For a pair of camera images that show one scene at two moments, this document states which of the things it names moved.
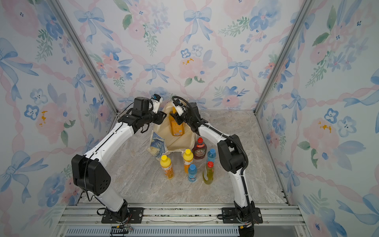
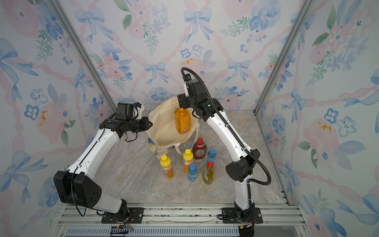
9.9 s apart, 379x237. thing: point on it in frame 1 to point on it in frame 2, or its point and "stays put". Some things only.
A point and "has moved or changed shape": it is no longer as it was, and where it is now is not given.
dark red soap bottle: [200, 150] stays put
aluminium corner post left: [86, 55] stays put
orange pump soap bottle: [177, 130] has moved or changed shape
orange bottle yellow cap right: [188, 158] stays put
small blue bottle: [211, 155] stays put
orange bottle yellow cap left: [166, 165] stays put
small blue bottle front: [192, 173] stays put
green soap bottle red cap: [210, 171] stays put
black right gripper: [179, 118] to [183, 100]
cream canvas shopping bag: [187, 141] has moved or changed shape
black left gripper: [161, 117] to [146, 122]
